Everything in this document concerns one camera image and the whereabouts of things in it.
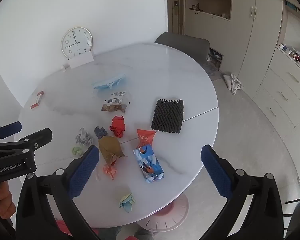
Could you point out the grey white paper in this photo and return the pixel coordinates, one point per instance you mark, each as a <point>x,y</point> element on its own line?
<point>83,137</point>

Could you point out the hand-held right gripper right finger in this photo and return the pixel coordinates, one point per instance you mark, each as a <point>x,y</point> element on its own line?
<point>216,173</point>

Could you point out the row of shoes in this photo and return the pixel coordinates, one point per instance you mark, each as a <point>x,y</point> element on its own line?
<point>215,55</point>

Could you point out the red white cigarette box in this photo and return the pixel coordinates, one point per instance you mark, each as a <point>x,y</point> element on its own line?
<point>37,99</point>

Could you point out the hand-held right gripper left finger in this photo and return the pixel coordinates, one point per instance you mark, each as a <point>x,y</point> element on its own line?
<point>83,172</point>

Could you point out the orange snack wrapper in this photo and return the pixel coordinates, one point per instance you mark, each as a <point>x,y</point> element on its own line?
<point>145,137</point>

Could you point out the white round wall clock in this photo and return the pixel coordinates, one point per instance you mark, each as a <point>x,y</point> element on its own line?
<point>76,42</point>

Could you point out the beige tall cabinet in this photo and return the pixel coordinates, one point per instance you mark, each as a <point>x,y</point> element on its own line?
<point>242,42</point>

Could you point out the blue face mask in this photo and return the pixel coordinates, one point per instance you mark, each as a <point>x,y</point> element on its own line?
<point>109,83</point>

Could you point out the white slotted waste bin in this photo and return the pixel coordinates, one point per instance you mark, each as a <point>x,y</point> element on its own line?
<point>170,220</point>

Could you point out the beige door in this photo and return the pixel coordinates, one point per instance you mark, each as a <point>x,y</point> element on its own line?
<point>175,22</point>

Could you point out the black foam mesh sleeve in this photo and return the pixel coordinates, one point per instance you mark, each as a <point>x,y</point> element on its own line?
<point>168,116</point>

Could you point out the dark blue paper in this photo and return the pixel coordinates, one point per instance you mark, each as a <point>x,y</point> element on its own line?
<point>100,131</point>

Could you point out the person's leg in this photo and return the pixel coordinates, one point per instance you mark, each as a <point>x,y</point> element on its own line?
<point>143,235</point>
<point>110,233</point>

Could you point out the pastel paper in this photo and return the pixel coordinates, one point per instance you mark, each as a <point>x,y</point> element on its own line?
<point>127,201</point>

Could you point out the pink origami paper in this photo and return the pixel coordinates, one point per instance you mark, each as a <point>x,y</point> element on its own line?
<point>109,170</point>

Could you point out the brown paper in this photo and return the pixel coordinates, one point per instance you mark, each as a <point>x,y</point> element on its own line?
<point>110,148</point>

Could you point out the clear snack packet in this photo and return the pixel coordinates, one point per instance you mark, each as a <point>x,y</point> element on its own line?
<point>114,103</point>

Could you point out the person's left hand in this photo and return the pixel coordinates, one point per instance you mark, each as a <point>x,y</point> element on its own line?
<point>2,200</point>

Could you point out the blue snack packet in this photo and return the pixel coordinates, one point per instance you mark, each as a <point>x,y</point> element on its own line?
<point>148,163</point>

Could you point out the person's left leg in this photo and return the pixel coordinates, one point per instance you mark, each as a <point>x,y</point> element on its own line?
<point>110,233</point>

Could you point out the person's right leg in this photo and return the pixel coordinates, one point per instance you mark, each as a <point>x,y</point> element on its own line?
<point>143,235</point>

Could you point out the white card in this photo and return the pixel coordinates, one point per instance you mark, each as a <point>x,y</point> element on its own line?
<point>81,59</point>

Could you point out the green paper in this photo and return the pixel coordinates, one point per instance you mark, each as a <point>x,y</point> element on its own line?
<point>77,150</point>

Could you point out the white tote bag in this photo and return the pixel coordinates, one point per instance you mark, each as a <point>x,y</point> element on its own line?
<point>233,82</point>

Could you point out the red paper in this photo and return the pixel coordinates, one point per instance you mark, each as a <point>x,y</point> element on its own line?
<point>118,126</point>

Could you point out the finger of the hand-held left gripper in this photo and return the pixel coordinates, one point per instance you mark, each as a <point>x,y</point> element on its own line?
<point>37,136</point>
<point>10,128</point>

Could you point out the grey patterned rug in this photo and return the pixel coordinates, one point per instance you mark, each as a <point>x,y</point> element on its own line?
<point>212,71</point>

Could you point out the beige drawer cabinet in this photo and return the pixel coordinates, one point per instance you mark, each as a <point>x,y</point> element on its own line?
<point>282,100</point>

